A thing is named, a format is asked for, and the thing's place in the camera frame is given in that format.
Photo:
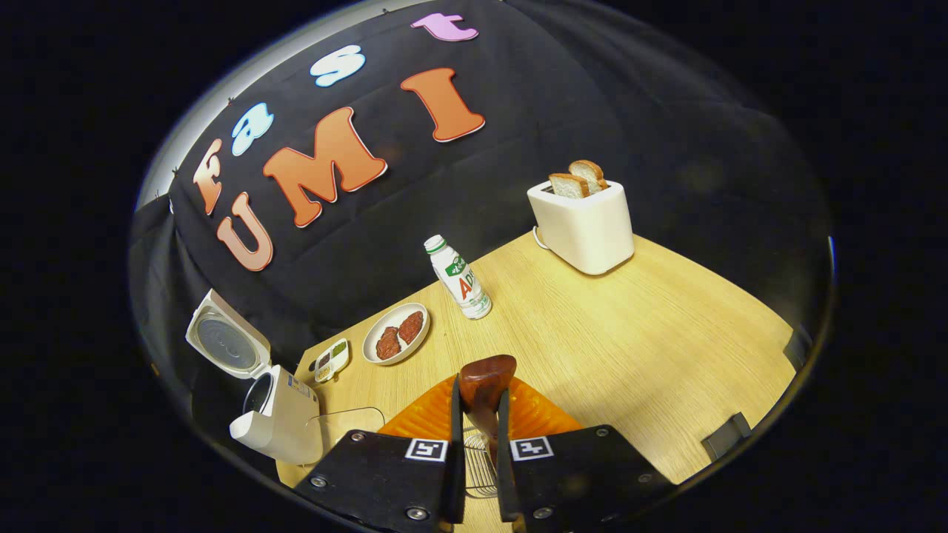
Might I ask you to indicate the red meat patty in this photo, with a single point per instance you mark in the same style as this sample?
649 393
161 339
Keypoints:
411 326
387 344

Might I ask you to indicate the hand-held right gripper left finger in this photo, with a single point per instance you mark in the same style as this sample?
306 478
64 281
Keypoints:
392 481

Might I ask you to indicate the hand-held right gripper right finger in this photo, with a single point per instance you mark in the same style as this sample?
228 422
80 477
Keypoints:
570 474

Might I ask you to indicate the dark table edge bracket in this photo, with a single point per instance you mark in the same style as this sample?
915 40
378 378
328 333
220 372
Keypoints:
727 437
798 348

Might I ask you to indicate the black backdrop cloth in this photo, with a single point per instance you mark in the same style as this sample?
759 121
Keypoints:
592 111

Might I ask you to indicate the white toaster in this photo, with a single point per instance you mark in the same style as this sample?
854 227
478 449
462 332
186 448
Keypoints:
585 229

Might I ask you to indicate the brown wooden spoon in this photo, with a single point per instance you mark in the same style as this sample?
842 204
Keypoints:
485 377

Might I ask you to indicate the white round plate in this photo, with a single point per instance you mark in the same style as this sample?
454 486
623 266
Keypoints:
381 322

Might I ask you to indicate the white rice cooker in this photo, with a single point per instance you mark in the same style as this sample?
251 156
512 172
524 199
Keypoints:
285 422

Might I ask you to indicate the white drink bottle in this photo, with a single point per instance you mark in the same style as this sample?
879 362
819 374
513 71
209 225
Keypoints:
463 285

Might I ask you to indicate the white divided sauce dish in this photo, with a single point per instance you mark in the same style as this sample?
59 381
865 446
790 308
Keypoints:
331 360

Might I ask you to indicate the toast bread slice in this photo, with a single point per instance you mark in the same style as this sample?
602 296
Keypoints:
569 186
591 172

